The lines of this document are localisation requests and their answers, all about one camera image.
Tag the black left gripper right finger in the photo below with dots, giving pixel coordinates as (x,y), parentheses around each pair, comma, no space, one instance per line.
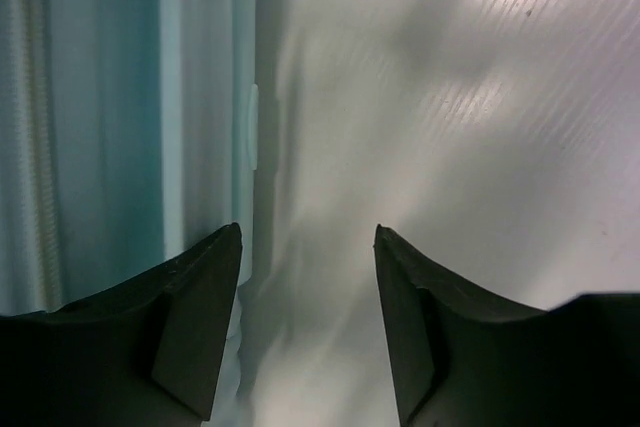
(461,355)

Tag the light blue suitcase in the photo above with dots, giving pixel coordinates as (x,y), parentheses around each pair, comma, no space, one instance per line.
(128,135)

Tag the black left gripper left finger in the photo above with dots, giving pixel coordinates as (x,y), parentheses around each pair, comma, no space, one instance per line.
(146,352)

